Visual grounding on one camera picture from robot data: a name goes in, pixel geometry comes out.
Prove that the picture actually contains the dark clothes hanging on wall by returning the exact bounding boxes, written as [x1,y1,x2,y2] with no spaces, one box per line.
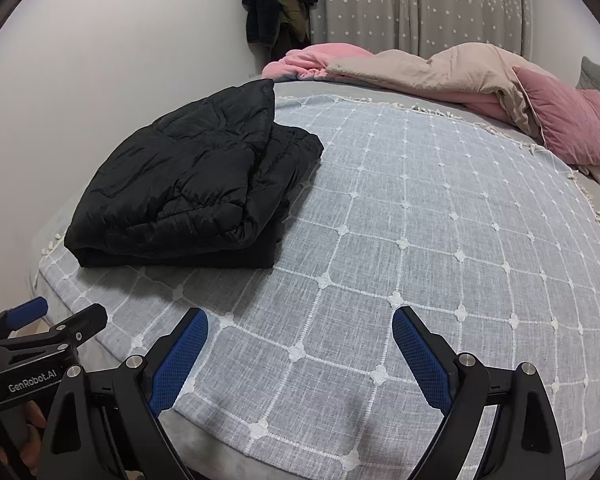
[242,0,318,62]

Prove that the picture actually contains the beige pink duvet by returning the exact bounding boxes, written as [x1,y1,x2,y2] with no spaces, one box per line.
[261,42,600,183]

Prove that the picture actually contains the person's left hand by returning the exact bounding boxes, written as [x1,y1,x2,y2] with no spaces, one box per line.
[0,401,46,479]

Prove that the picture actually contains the black quilted puffer jacket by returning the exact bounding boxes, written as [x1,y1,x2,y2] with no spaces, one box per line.
[65,79,323,269]

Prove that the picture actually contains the pink velvet pillow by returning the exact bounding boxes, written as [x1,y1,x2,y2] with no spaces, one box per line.
[513,66,600,182]

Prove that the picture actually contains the grey dotted curtain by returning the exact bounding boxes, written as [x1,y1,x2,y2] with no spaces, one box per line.
[310,0,532,58]

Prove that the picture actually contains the grey checked bed blanket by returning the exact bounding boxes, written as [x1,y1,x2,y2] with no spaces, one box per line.
[32,96,600,479]

